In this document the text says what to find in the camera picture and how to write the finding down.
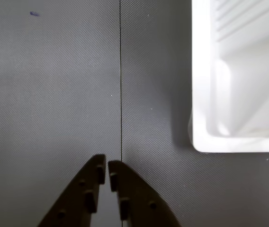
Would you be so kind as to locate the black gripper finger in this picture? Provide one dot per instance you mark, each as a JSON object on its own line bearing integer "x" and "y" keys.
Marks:
{"x": 77, "y": 196}
{"x": 139, "y": 198}

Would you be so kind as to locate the white plastic box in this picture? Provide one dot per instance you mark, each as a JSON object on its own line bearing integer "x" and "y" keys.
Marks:
{"x": 241, "y": 89}

